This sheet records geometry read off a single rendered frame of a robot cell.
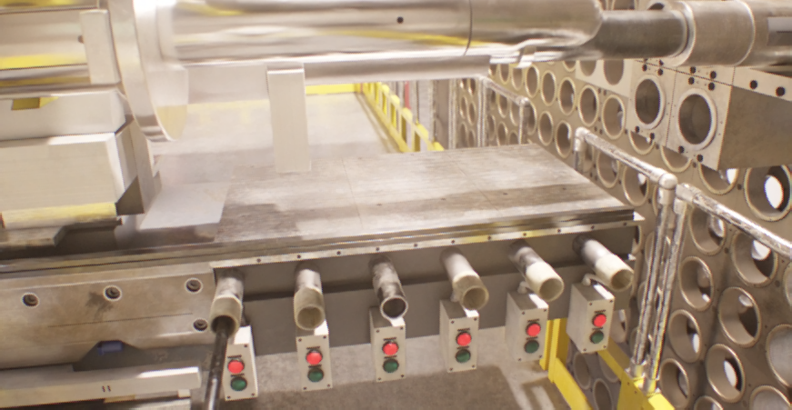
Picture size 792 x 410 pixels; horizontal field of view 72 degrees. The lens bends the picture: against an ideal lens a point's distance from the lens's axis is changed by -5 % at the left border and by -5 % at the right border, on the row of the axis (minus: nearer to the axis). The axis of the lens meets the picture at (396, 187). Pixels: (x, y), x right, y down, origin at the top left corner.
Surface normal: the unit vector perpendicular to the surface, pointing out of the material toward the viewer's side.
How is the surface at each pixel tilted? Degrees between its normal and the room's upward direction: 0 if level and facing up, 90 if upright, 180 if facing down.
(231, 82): 121
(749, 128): 90
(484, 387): 0
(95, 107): 68
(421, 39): 116
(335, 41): 109
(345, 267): 90
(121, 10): 79
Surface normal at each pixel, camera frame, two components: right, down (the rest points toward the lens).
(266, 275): 0.18, 0.34
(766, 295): -0.98, 0.08
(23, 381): -0.02, -0.94
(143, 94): 0.17, 0.72
